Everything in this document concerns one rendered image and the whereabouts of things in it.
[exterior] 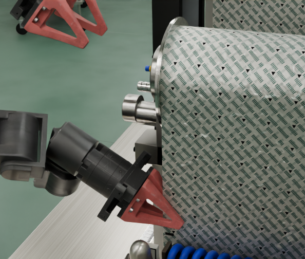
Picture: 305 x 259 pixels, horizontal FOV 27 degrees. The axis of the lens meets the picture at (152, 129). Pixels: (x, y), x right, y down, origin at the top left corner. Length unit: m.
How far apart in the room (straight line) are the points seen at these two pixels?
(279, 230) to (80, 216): 0.47
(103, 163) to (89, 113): 3.01
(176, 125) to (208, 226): 0.15
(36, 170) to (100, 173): 0.08
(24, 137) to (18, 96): 3.36
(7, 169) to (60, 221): 0.37
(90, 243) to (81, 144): 0.31
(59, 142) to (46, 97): 3.29
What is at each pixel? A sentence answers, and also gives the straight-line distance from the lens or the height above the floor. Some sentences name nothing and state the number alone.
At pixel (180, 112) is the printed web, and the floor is 1.23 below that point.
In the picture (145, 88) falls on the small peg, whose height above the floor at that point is 1.23.
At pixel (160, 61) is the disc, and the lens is 0.77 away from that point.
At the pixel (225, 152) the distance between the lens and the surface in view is 0.79.
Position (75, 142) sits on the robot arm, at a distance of 0.85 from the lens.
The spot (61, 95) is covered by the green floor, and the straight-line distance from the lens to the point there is 4.15.
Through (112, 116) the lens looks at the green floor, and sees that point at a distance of 3.79.
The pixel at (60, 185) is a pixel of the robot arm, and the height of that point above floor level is 1.09.
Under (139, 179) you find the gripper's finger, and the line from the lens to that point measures 0.83.
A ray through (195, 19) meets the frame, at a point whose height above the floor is 1.21.
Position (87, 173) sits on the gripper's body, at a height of 1.13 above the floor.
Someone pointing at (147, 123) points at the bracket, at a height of 1.17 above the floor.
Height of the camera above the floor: 1.54
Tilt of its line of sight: 25 degrees down
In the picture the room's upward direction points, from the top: 1 degrees counter-clockwise
